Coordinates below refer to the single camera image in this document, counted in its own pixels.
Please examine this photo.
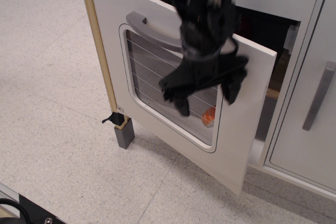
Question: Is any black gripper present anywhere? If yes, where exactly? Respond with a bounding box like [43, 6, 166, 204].
[159, 53, 248, 116]

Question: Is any white oven door with window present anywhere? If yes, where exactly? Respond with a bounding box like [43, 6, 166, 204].
[93, 0, 277, 193]

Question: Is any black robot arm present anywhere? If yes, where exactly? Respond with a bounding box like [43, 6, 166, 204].
[159, 0, 248, 116]

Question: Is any toy salmon sushi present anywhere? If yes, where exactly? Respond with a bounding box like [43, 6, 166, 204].
[201, 106, 216, 127]

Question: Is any white toy kitchen cabinet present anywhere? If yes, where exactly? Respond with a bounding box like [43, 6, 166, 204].
[84, 0, 335, 199]

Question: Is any grey cabinet leg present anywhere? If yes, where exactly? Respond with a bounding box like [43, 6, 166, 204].
[114, 119, 135, 150]

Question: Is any white right cabinet door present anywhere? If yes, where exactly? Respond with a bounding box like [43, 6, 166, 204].
[268, 0, 335, 193]

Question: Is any silver right door handle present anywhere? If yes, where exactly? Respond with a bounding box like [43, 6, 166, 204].
[302, 61, 335, 131]

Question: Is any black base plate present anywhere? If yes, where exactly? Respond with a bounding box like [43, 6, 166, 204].
[19, 195, 65, 224]

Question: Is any black cable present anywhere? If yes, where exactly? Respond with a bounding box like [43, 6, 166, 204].
[0, 198, 29, 224]

